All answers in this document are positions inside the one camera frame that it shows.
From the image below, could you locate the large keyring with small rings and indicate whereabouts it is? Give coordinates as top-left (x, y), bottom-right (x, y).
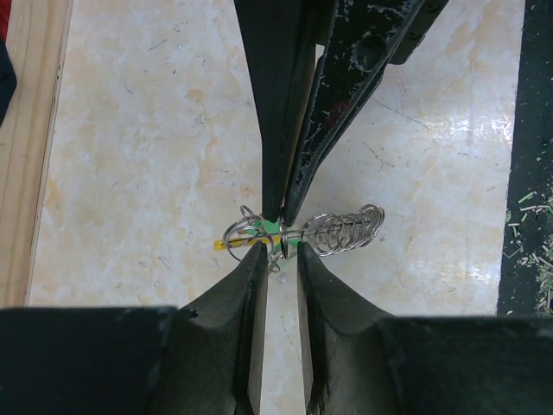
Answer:
top-left (213, 204), bottom-right (385, 272)

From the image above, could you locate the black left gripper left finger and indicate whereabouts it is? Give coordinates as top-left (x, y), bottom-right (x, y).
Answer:
top-left (150, 242), bottom-right (268, 414)

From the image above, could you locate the red cloth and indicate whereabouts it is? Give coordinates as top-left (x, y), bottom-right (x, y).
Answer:
top-left (0, 0), bottom-right (12, 42)

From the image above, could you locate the wooden clothes rack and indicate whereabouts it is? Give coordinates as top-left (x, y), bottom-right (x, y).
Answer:
top-left (1, 1), bottom-right (73, 308)

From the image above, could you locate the dark navy tank top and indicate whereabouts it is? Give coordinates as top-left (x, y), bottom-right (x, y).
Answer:
top-left (0, 40), bottom-right (17, 125)

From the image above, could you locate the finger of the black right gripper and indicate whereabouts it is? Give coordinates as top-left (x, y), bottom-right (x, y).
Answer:
top-left (234, 1), bottom-right (334, 218)
top-left (281, 0), bottom-right (447, 226)

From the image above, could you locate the green tagged key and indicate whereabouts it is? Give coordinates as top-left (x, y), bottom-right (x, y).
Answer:
top-left (253, 219), bottom-right (301, 259)

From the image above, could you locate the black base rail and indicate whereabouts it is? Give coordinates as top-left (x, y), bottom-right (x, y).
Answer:
top-left (497, 1), bottom-right (552, 317)

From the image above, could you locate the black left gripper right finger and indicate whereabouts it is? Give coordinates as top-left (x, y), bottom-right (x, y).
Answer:
top-left (297, 243), bottom-right (415, 414)

